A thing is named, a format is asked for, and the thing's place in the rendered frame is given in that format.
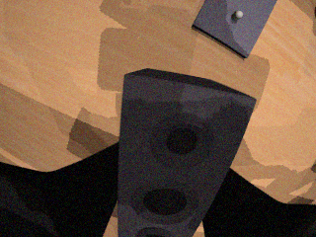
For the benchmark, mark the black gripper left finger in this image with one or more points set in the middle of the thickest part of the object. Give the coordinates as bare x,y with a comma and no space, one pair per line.
74,201

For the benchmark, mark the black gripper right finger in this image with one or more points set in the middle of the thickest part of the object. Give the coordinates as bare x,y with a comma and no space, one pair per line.
241,210

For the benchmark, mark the dark grey plate with holes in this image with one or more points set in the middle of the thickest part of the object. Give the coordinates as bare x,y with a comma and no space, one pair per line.
178,136

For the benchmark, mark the grey flat base plate with two pins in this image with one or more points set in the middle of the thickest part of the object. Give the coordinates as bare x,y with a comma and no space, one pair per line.
235,23

